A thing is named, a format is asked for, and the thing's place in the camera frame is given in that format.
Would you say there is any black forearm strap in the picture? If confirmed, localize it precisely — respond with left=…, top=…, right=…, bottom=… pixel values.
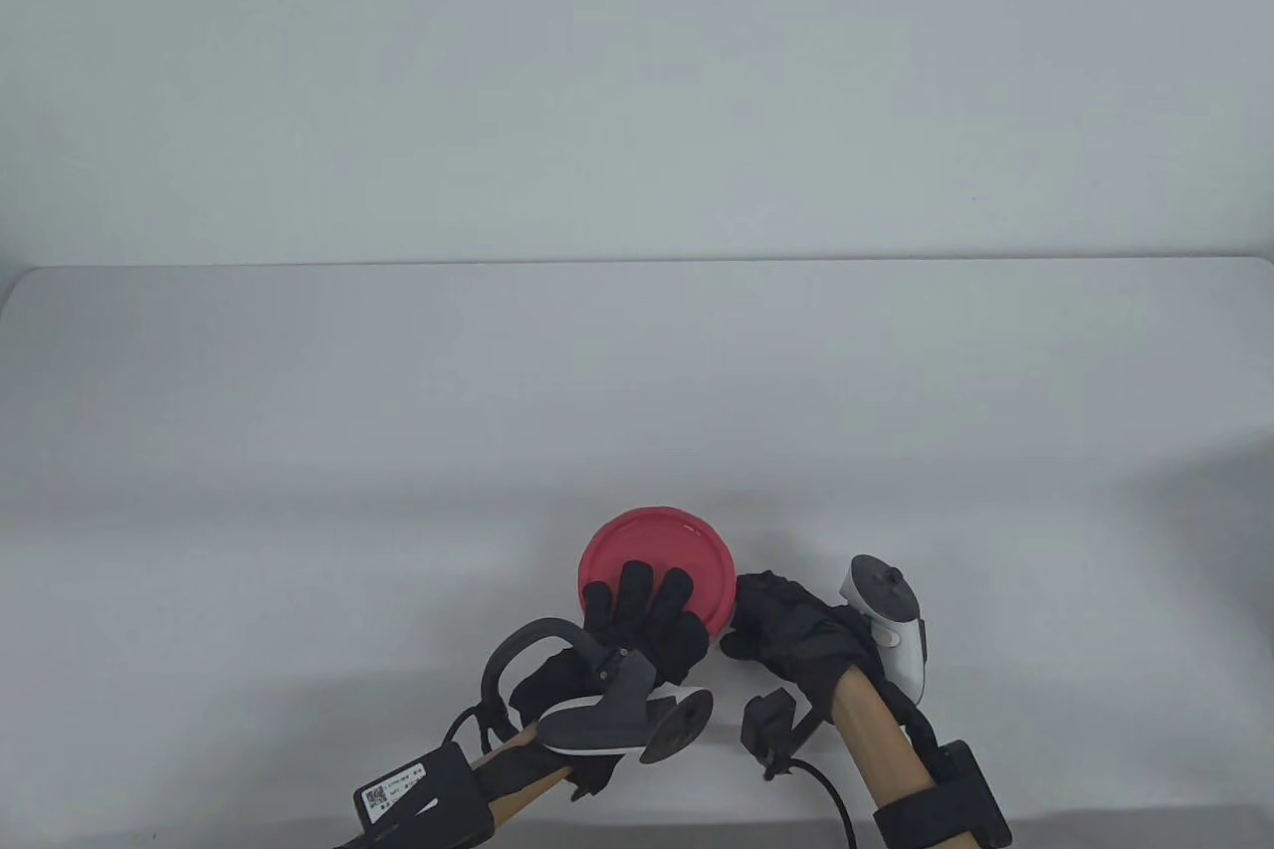
left=874, top=784, right=996, bottom=849

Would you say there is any person's right hand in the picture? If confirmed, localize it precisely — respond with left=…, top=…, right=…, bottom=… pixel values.
left=720, top=572, right=884, bottom=691

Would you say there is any black box with white label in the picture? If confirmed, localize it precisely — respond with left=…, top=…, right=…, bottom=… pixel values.
left=355, top=742, right=494, bottom=849

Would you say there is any thin black camera cable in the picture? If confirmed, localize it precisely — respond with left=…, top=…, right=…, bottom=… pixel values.
left=786, top=759, right=852, bottom=849

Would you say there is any large red container lid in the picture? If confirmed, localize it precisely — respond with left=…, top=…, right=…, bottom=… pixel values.
left=577, top=509, right=738, bottom=641

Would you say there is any plain black forearm box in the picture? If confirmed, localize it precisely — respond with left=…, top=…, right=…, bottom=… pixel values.
left=931, top=740, right=1011, bottom=845

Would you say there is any black and white controller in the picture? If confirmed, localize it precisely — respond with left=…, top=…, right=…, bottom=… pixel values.
left=844, top=555, right=932, bottom=703
left=537, top=650, right=716, bottom=765

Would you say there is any thick black looped cable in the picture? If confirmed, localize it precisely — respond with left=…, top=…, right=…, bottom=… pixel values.
left=482, top=618, right=608, bottom=721

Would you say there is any person's right forearm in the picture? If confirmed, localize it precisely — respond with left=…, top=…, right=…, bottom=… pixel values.
left=831, top=665, right=937, bottom=805

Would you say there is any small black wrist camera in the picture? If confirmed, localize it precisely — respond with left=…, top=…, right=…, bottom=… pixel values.
left=742, top=688, right=812, bottom=775

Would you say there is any black braided cable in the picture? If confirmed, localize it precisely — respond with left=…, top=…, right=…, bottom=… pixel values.
left=886, top=680, right=956, bottom=770

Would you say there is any person's left hand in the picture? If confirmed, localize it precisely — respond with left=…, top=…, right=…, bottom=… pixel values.
left=508, top=562, right=710, bottom=723

